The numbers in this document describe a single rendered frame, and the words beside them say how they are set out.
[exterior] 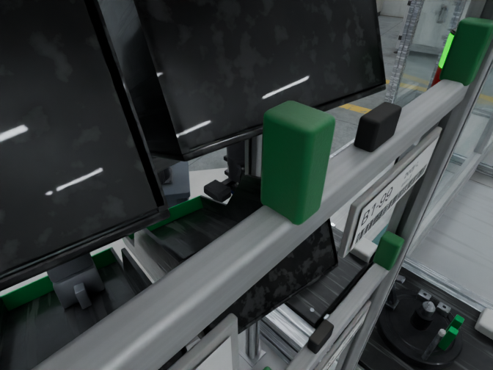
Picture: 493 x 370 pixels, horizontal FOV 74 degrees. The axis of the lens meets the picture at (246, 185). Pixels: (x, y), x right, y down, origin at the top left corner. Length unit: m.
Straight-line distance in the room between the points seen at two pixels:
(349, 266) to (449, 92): 0.59
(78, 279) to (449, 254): 0.89
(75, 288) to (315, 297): 0.45
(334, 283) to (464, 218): 0.57
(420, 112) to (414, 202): 0.12
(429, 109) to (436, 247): 0.87
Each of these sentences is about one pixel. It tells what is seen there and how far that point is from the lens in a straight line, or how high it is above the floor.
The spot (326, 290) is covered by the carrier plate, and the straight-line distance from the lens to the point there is 0.71.
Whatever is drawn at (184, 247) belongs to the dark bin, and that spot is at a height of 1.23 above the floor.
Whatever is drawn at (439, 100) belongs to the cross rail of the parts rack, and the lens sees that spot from 0.19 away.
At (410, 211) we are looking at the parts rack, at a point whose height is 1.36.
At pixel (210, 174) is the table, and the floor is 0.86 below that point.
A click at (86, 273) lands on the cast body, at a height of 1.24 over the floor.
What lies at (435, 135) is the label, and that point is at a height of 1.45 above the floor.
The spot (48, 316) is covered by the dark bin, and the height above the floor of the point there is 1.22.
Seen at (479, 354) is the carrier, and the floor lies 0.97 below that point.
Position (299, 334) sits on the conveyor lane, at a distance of 0.66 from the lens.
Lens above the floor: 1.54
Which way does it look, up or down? 38 degrees down
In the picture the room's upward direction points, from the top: straight up
